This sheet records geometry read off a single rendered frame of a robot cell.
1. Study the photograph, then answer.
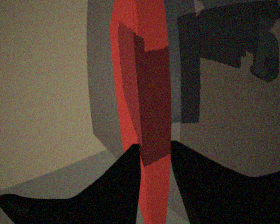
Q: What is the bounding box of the red lid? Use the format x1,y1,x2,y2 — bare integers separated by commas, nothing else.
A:
110,0,171,224

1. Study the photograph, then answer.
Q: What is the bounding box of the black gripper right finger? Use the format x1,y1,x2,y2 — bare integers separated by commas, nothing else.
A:
171,141,280,224

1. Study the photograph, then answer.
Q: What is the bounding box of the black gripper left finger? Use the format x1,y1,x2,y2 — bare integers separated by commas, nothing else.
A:
0,143,141,224

